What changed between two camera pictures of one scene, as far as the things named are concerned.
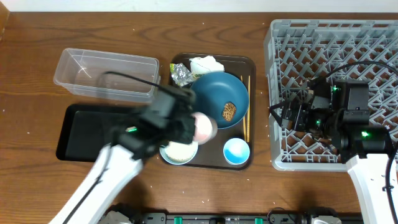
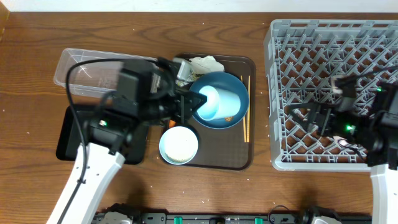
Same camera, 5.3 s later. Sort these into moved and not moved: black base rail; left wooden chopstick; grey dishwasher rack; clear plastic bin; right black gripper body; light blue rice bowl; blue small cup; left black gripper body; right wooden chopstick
Moved: blue small cup; right black gripper body; left black gripper body
Not moved: right wooden chopstick; black base rail; grey dishwasher rack; left wooden chopstick; clear plastic bin; light blue rice bowl
